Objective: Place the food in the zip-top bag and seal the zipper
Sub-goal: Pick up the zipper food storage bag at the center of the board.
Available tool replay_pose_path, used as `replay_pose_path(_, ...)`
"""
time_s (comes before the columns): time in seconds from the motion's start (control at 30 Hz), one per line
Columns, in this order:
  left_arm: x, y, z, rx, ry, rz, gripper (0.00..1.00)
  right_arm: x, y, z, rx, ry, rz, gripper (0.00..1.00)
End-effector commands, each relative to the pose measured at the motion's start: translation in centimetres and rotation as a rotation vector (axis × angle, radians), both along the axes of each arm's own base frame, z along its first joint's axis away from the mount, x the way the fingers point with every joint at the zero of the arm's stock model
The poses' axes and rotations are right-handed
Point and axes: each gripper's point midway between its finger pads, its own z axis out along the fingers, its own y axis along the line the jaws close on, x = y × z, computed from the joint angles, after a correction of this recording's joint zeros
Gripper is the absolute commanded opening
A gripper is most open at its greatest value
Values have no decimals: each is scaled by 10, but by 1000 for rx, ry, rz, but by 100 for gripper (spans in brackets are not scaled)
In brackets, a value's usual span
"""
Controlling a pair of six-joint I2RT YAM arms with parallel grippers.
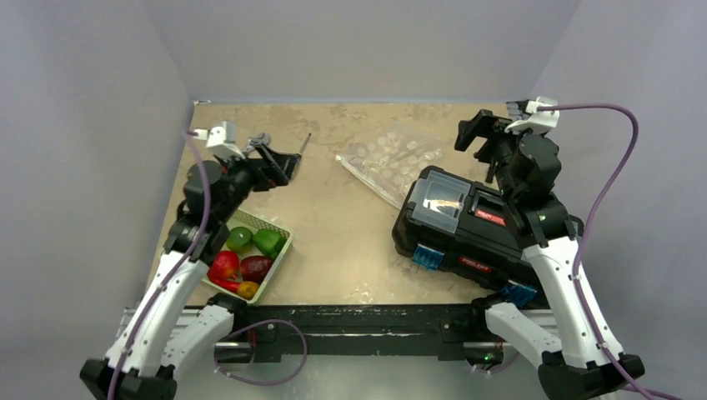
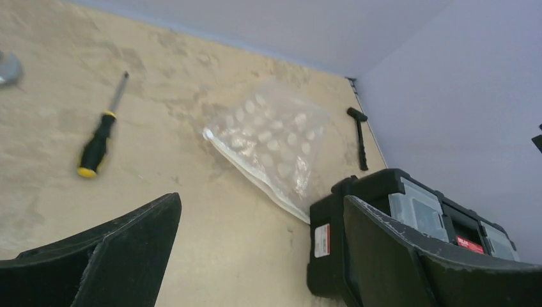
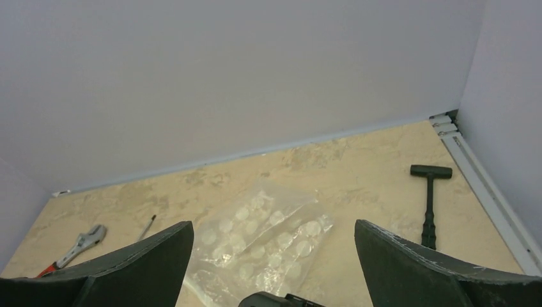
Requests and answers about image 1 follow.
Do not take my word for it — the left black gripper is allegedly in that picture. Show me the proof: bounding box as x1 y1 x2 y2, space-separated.
213 141 297 222

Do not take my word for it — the green lime toy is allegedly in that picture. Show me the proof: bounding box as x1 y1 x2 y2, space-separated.
226 226 253 254

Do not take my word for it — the clear zip top bag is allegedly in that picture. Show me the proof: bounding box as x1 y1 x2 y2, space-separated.
335 124 444 208

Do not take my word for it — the red apple toy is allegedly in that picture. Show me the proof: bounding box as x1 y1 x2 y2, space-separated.
207 250 240 281

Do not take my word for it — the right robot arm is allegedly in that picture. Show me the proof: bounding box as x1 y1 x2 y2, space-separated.
454 110 645 399

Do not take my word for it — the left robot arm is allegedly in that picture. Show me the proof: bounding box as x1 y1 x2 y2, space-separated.
79 143 302 399

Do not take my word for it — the yellow black screwdriver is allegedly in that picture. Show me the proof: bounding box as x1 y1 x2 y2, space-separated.
298 132 312 156

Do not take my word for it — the green plastic basket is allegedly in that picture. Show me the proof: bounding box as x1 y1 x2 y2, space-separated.
202 210 293 304

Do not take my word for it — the green bell pepper toy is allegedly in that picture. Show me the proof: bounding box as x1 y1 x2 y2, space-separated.
252 229 287 259

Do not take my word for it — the black tool box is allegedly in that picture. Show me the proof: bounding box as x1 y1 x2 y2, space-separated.
392 166 548 308

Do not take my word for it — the dark red fruit toy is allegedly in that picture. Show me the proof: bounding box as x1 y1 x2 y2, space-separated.
239 255 273 284

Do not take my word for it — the orange small fruit toy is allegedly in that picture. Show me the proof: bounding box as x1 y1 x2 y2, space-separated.
236 281 259 300

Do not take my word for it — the red chili pepper toy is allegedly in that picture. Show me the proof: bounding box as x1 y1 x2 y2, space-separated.
208 277 240 293

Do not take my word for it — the red handled adjustable wrench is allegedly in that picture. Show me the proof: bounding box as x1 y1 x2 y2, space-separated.
242 132 271 156

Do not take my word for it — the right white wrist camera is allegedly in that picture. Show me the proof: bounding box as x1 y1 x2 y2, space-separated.
504 97 559 135

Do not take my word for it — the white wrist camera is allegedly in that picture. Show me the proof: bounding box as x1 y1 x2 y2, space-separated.
191 121 245 160
504 97 559 135

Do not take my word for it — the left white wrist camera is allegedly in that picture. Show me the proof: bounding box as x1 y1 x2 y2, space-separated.
191 121 245 160

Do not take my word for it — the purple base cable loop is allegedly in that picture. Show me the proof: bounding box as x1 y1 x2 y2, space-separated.
213 318 308 388

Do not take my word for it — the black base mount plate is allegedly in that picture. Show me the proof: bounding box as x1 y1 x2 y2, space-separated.
213 304 504 368

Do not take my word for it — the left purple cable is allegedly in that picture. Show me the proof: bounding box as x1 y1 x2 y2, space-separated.
104 129 213 400

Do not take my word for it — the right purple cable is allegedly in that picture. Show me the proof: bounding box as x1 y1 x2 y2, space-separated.
538 102 686 400

